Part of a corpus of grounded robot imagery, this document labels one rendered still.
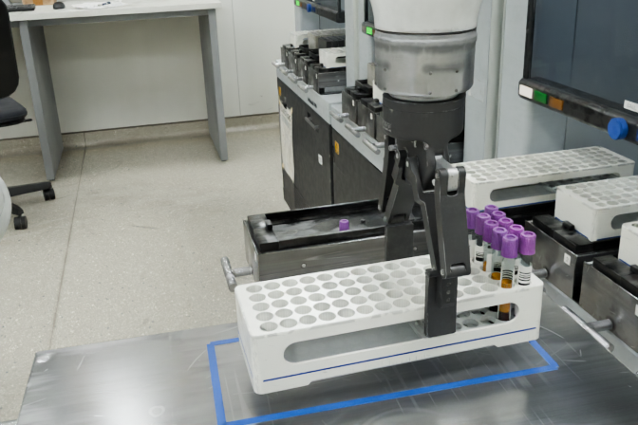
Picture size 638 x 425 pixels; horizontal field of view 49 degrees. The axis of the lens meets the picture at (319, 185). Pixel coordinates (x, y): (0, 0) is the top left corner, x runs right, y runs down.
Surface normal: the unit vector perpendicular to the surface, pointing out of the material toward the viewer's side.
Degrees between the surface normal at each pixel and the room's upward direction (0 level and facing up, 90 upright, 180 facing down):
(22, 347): 0
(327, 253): 90
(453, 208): 74
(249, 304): 0
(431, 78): 90
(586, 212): 90
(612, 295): 90
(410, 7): 109
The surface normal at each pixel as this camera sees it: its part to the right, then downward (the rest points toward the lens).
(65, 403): -0.04, -0.94
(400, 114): -0.63, 0.29
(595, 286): -0.97, 0.12
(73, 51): 0.26, 0.33
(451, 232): 0.25, 0.06
